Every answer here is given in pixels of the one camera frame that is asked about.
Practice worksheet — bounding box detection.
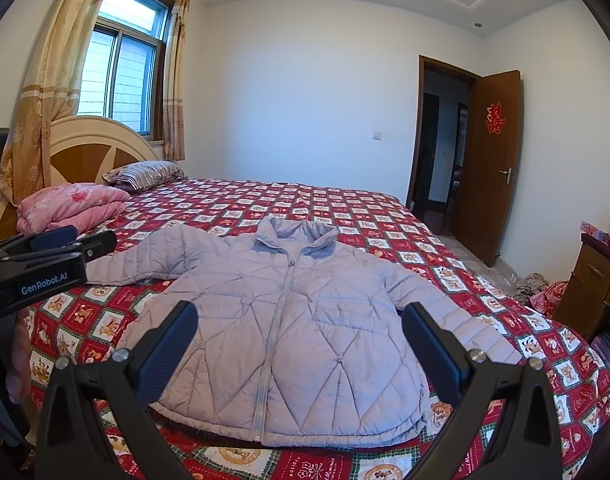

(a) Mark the red double happiness decoration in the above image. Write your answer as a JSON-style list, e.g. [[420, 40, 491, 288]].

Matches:
[[485, 103, 506, 134]]

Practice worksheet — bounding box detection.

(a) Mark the window with blue frame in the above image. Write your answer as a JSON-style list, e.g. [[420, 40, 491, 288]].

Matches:
[[78, 0, 171, 140]]

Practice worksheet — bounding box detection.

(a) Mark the beige patterned curtain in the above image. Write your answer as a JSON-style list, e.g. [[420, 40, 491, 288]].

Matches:
[[0, 0, 102, 205], [162, 0, 190, 162]]

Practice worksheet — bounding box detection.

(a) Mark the red box on dresser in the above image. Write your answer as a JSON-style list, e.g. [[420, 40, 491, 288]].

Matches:
[[580, 221, 610, 247]]

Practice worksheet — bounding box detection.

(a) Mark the pink folded quilt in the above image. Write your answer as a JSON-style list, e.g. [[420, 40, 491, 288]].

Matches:
[[17, 182, 130, 234]]

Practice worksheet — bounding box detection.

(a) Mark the brown wooden dresser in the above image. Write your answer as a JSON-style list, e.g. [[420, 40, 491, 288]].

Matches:
[[553, 234, 610, 342]]

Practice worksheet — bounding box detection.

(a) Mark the cream and wood headboard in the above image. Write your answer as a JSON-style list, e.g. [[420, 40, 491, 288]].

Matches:
[[0, 115, 159, 244]]

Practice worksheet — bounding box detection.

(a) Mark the grey cloth pile on floor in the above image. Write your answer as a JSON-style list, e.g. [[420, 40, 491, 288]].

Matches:
[[513, 273, 550, 304]]

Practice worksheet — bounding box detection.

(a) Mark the brown wooden door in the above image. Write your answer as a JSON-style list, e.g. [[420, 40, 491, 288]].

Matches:
[[450, 70, 523, 266]]

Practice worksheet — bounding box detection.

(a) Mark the striped pillow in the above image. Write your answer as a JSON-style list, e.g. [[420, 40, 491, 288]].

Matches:
[[102, 160, 186, 193]]

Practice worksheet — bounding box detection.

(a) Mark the silver door handle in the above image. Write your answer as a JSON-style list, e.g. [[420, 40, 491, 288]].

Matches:
[[499, 167, 512, 185]]

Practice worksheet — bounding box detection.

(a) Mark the light pink quilted puffer jacket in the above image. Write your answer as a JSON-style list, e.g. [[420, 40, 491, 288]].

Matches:
[[86, 216, 520, 448]]

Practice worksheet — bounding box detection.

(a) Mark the beige patterned right curtain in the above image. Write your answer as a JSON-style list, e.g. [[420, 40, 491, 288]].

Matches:
[[162, 0, 190, 162]]

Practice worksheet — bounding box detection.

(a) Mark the beige patterned left curtain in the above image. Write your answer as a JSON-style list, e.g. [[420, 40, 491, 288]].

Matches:
[[0, 0, 102, 205]]

